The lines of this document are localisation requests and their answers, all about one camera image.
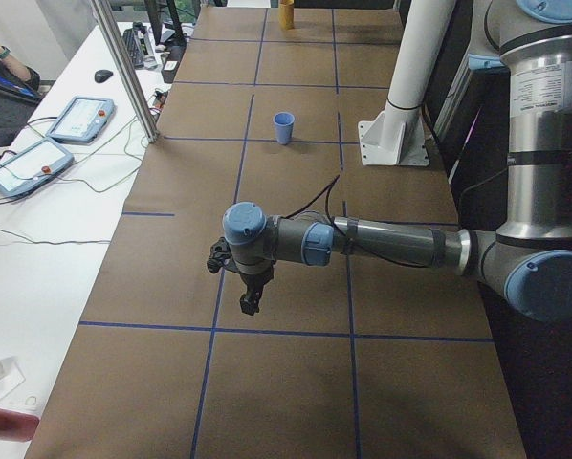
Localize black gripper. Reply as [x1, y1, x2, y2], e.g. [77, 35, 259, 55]
[239, 267, 274, 315]

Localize blue ribbed cup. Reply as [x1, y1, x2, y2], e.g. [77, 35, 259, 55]
[273, 112, 296, 145]

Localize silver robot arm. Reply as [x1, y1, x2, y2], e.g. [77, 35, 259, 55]
[207, 1, 572, 322]

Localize wooden bamboo cup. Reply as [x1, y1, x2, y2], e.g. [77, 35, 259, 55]
[278, 0, 295, 30]

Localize far teach pendant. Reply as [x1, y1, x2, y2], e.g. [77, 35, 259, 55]
[46, 96, 115, 144]

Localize teach pendant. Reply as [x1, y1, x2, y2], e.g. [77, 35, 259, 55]
[46, 96, 115, 144]
[0, 138, 74, 198]

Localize near teach pendant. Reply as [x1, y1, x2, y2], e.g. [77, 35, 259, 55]
[0, 138, 74, 198]

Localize black computer mouse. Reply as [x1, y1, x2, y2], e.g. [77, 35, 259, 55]
[94, 69, 113, 84]

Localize red cylinder bottle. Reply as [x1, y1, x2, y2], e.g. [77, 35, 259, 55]
[0, 408, 40, 442]

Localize black keyboard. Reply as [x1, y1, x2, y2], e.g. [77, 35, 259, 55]
[122, 27, 149, 68]

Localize seated person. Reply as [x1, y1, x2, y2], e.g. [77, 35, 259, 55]
[0, 45, 42, 146]

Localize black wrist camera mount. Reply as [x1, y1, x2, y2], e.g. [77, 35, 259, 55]
[207, 236, 236, 274]

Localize aluminium frame post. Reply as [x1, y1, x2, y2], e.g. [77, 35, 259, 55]
[90, 0, 159, 143]

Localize white pedestal column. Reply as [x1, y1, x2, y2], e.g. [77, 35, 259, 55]
[358, 0, 456, 166]

